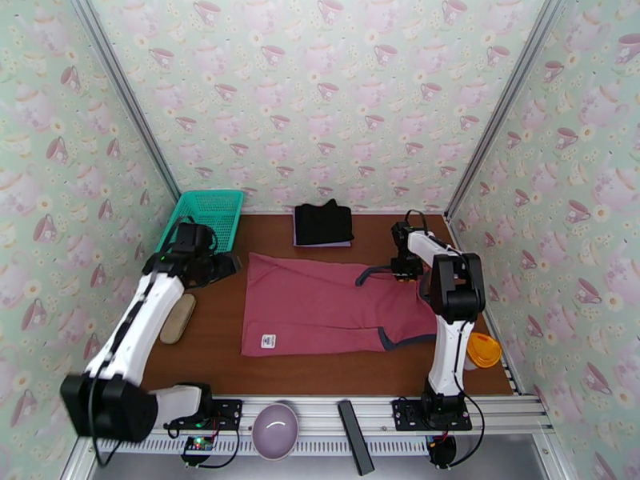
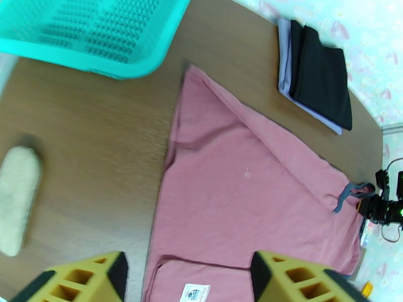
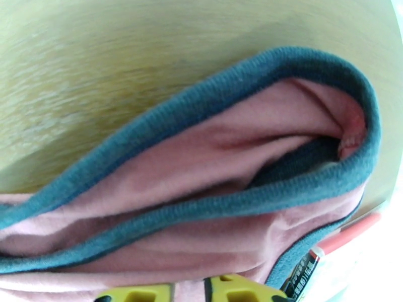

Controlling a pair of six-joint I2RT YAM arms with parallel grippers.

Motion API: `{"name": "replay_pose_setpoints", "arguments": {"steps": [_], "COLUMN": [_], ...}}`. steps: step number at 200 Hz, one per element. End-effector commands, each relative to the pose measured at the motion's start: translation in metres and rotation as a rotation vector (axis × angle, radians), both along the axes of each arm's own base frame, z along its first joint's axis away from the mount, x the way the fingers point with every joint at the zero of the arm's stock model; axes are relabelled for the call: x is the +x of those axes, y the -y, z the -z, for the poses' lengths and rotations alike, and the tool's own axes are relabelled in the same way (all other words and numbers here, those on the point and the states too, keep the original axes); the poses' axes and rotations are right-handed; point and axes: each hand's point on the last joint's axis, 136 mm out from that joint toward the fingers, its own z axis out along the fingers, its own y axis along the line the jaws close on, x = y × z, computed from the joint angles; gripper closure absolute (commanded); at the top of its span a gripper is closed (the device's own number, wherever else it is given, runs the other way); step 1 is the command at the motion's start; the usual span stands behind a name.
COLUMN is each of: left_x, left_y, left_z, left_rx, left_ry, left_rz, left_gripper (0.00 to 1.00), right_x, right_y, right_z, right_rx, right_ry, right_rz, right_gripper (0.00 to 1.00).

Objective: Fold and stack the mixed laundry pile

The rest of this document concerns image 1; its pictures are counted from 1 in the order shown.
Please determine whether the lavender shirt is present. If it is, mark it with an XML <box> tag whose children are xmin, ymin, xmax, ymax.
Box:
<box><xmin>294</xmin><ymin>237</ymin><xmax>355</xmax><ymax>249</ymax></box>

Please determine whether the red shirt with grey trim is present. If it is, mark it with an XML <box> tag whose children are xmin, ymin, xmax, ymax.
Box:
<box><xmin>241</xmin><ymin>251</ymin><xmax>441</xmax><ymax>357</ymax></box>

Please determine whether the black garment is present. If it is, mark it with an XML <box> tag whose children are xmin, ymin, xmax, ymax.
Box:
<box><xmin>294</xmin><ymin>199</ymin><xmax>355</xmax><ymax>246</ymax></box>

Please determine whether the teal plastic basket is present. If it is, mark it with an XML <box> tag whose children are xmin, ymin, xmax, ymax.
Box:
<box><xmin>158</xmin><ymin>189</ymin><xmax>247</xmax><ymax>256</ymax></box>

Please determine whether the beige oval stone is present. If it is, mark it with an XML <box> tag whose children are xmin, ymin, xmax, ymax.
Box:
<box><xmin>159</xmin><ymin>293</ymin><xmax>197</xmax><ymax>345</ymax></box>

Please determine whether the orange lidded container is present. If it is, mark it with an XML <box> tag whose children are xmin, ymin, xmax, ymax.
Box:
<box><xmin>465</xmin><ymin>332</ymin><xmax>502</xmax><ymax>370</ymax></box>

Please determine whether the purple bowl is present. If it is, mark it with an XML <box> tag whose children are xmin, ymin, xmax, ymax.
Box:
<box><xmin>251</xmin><ymin>402</ymin><xmax>300</xmax><ymax>462</ymax></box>

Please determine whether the black rectangular bar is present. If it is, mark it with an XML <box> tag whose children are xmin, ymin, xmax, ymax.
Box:
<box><xmin>337</xmin><ymin>400</ymin><xmax>375</xmax><ymax>476</ymax></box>

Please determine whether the small circuit board with leds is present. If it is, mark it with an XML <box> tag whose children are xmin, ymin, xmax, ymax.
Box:
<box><xmin>181</xmin><ymin>434</ymin><xmax>216</xmax><ymax>465</ymax></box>

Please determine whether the black round controller box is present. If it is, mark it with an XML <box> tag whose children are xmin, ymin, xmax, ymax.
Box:
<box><xmin>427</xmin><ymin>433</ymin><xmax>458</xmax><ymax>467</ymax></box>

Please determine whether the perforated metal strip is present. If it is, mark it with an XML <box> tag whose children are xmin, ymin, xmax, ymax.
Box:
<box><xmin>97</xmin><ymin>435</ymin><xmax>436</xmax><ymax>456</ymax></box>

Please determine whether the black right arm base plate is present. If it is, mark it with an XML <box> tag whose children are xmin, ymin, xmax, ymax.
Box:
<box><xmin>391</xmin><ymin>398</ymin><xmax>473</xmax><ymax>432</ymax></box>

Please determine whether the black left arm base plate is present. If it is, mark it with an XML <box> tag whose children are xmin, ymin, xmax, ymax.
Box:
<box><xmin>163</xmin><ymin>398</ymin><xmax>245</xmax><ymax>430</ymax></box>

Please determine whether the aluminium side rail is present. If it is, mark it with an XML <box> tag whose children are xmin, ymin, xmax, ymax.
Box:
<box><xmin>445</xmin><ymin>215</ymin><xmax>522</xmax><ymax>394</ymax></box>

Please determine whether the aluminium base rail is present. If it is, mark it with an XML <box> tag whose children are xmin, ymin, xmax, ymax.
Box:
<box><xmin>82</xmin><ymin>393</ymin><xmax>556</xmax><ymax>437</ymax></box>

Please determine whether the black base power wire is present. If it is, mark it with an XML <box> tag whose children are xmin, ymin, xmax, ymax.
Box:
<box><xmin>197</xmin><ymin>427</ymin><xmax>238</xmax><ymax>469</ymax></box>

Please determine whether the aluminium frame post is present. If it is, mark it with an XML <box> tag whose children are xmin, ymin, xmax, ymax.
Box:
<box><xmin>443</xmin><ymin>0</ymin><xmax>572</xmax><ymax>222</ymax></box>
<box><xmin>67</xmin><ymin>0</ymin><xmax>181</xmax><ymax>197</ymax></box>

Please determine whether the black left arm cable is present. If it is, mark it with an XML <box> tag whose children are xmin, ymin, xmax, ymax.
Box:
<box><xmin>87</xmin><ymin>215</ymin><xmax>221</xmax><ymax>469</ymax></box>

